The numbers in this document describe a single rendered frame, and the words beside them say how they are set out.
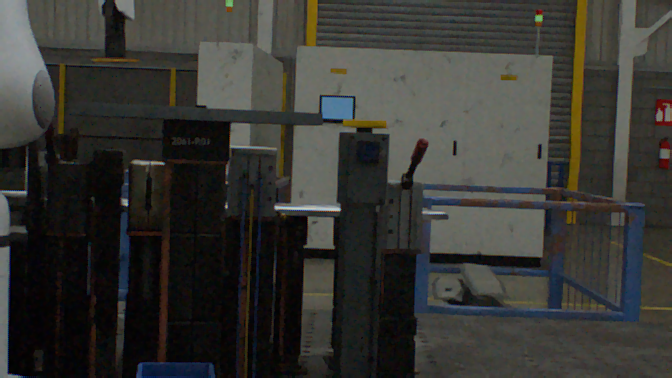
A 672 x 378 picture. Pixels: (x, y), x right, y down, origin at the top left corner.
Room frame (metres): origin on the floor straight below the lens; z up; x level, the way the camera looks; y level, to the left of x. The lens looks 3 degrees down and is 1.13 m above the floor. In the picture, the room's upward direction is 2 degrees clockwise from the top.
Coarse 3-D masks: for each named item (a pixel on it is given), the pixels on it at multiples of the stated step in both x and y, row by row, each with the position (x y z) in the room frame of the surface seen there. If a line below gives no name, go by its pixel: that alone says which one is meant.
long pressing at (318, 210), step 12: (12, 204) 1.79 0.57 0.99; (24, 204) 1.78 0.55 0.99; (276, 204) 1.94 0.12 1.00; (288, 204) 1.95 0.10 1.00; (300, 204) 1.97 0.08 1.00; (312, 204) 1.98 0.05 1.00; (324, 216) 1.83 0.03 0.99; (336, 216) 1.83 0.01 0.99; (432, 216) 1.86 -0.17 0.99; (444, 216) 1.87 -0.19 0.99
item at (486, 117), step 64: (320, 64) 9.60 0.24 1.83; (384, 64) 9.60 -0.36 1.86; (448, 64) 9.61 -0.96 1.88; (512, 64) 9.61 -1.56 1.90; (320, 128) 9.60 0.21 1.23; (448, 128) 9.61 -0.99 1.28; (512, 128) 9.61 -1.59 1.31; (320, 192) 9.60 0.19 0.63; (448, 192) 9.61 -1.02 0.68; (320, 256) 9.63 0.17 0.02; (448, 256) 9.64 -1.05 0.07; (512, 256) 9.64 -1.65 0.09
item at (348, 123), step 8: (344, 120) 1.60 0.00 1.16; (352, 120) 1.56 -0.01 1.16; (360, 120) 1.56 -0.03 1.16; (368, 120) 1.57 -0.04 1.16; (376, 120) 1.57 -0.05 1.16; (384, 120) 1.57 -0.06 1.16; (360, 128) 1.58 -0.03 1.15; (368, 128) 1.58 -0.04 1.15; (376, 128) 1.60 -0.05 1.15; (384, 128) 1.57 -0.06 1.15
